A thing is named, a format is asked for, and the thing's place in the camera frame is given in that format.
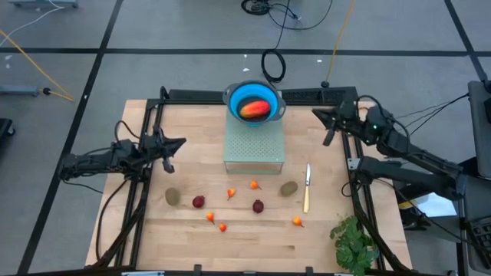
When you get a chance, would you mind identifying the red-yellow mango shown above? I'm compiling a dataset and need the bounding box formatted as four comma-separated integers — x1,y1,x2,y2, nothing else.
239,100,272,119

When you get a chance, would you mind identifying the white floor cable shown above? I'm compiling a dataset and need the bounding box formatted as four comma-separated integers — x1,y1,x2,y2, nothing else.
0,0,64,38

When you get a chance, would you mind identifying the long yellow cable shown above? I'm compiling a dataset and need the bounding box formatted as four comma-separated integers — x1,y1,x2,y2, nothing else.
321,0,357,88

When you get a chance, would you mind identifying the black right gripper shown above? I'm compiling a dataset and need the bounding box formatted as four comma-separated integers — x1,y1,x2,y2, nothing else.
312,100,364,147

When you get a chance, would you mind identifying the black keyboard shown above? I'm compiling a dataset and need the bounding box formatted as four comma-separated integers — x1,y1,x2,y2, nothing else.
468,216,491,250

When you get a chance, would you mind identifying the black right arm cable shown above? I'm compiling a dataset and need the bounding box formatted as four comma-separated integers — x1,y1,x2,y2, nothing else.
355,93,471,135

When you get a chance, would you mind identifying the white flat panel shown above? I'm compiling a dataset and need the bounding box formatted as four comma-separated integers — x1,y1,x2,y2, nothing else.
398,190,458,220

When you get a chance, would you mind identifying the yellow floor cable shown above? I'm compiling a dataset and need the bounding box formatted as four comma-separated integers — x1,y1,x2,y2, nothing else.
0,29,74,103

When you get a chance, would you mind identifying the brown kiwi fruit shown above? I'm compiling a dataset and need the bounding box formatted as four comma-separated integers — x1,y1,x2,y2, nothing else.
165,187,182,207
279,181,299,198

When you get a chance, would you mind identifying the black table cable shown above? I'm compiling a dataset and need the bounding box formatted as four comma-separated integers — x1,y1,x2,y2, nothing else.
94,179,130,262

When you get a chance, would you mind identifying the potted green plant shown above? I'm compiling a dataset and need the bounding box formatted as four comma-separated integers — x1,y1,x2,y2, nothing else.
329,215,381,276

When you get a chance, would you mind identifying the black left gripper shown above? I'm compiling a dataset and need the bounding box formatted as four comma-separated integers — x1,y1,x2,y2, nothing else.
140,132,187,173

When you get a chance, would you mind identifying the grey side desk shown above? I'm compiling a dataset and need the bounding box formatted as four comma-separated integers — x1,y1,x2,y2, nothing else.
456,79,491,276

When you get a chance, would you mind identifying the black metal table frame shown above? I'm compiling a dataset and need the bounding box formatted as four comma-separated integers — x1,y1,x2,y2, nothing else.
84,86,414,276

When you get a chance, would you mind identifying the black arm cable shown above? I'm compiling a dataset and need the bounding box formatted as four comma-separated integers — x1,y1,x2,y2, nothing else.
114,120,142,143
355,93,471,135

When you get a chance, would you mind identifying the long black cable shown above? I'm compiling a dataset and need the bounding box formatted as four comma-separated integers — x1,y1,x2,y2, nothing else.
260,0,304,84

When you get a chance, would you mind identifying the grey floor rail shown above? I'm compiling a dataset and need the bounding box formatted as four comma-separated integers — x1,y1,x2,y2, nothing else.
0,84,40,97
9,0,80,8

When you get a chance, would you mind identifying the black floor cable bundle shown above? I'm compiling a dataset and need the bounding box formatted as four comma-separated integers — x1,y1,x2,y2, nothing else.
240,0,334,31

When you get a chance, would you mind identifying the knife with cream handle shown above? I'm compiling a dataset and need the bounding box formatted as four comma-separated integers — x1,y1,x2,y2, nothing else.
303,163,312,214

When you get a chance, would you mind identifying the blue collapsible colander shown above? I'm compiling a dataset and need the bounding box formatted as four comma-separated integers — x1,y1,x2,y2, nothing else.
222,79,288,128

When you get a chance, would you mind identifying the green perforated metal shelf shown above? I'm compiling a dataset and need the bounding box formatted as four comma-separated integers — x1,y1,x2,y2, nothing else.
223,109,287,176

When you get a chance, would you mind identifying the black floor object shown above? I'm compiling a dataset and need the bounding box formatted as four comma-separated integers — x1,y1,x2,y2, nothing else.
0,117,15,139

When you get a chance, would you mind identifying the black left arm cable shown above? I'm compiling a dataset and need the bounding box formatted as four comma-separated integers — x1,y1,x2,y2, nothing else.
114,120,142,143

